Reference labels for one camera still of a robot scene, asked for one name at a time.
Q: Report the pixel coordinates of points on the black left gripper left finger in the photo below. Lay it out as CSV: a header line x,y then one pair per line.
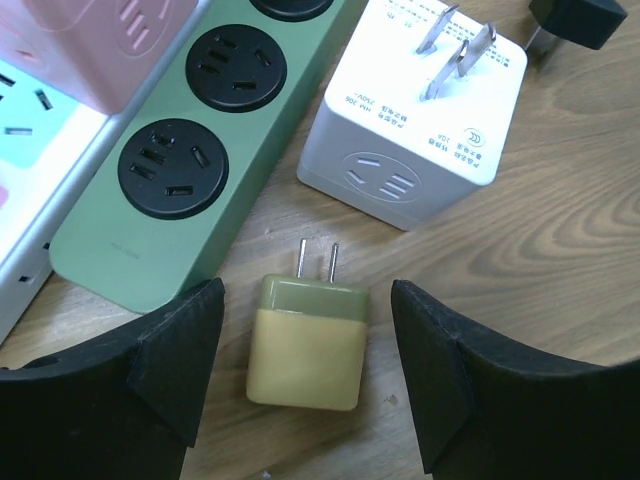
x,y
126,404

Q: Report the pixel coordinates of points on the white multicolour power strip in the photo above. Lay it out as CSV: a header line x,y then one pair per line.
x,y
51,146

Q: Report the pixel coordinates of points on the green power strip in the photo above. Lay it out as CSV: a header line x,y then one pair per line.
x,y
162,211

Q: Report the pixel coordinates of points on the pink cube socket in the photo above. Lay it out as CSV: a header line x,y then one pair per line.
x,y
98,52

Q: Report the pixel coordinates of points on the white cube adapter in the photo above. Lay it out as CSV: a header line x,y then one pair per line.
x,y
416,114

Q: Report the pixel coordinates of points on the yellow green charger plug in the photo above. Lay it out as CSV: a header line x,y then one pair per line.
x,y
308,340

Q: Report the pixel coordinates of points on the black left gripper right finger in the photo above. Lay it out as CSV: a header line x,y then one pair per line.
x,y
485,406

